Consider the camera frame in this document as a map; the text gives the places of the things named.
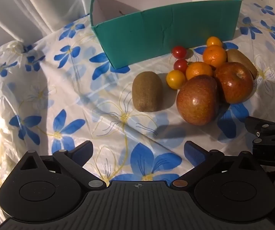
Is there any teal cardboard box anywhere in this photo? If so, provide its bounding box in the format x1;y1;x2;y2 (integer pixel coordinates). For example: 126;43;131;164
90;0;242;69

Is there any red cherry tomato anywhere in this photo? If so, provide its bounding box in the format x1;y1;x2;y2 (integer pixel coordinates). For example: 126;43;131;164
171;45;188;59
173;59;189;74

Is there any white curtain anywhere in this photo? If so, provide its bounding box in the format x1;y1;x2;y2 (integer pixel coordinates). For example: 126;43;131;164
0;0;97;44

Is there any red apple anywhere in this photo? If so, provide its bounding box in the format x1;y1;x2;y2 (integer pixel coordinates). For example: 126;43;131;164
214;62;254;104
176;75;220;126

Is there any yellow cherry tomato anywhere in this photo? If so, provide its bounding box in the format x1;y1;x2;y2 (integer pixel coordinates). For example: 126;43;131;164
166;70;186;90
206;36;223;48

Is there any blue floral tablecloth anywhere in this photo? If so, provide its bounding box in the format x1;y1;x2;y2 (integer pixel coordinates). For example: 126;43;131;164
0;0;275;223

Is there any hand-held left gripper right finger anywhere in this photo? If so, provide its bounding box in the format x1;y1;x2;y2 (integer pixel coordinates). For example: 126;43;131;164
170;141;263;192

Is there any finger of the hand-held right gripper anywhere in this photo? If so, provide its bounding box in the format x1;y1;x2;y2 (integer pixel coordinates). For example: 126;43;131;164
245;116;275;139

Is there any brown kiwi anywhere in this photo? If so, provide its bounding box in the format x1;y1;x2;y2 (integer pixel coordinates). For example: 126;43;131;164
226;49;258;80
132;71;163;112

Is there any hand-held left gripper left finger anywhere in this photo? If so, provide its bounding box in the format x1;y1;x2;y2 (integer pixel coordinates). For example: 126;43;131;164
16;141;107;191

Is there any orange mandarin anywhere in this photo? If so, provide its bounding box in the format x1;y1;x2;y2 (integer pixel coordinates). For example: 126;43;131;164
186;62;214;81
202;45;227;68

